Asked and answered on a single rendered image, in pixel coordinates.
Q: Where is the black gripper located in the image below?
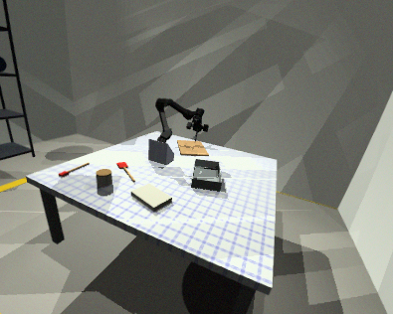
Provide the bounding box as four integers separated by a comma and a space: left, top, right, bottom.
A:
186, 122, 209, 132

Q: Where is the pale cream flat rectangular block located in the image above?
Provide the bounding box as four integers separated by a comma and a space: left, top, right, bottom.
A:
131, 184, 172, 212

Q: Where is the grey cylinder with orange top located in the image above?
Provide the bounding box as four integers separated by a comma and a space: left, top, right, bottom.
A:
96, 169, 112, 187

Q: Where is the light brown wooden board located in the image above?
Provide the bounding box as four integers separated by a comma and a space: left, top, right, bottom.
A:
177, 140, 209, 156

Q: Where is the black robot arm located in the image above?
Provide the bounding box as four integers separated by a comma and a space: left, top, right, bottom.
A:
155, 98, 205, 143

